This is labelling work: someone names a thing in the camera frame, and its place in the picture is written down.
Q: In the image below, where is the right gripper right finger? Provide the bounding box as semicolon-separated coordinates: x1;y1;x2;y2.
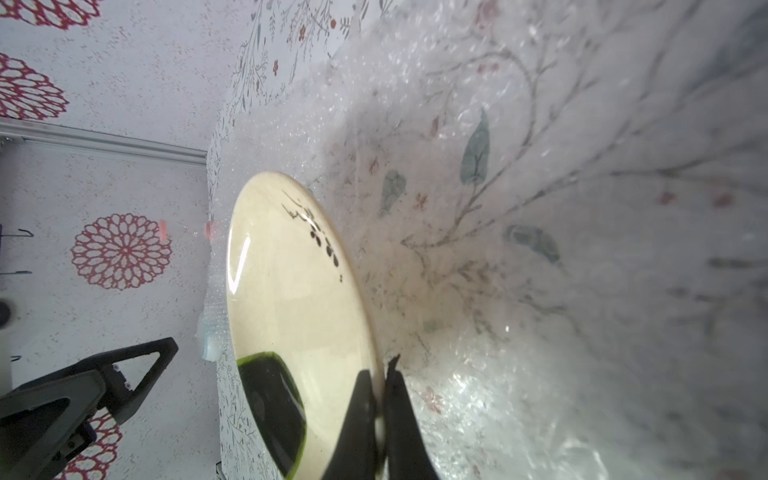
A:
383;355;439;480

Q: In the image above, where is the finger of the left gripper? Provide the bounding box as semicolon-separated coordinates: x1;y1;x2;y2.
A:
1;371;106;479
17;337;178;425

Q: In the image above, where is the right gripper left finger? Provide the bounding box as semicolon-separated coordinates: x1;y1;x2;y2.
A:
322;370;378;480

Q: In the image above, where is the bubble-wrapped plate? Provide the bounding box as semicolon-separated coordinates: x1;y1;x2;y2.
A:
226;171;383;479

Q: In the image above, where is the black wire wall rack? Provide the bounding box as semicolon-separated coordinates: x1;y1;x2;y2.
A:
1;226;35;278

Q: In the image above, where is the small pink cup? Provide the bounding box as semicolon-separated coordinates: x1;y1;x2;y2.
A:
204;221;214;240

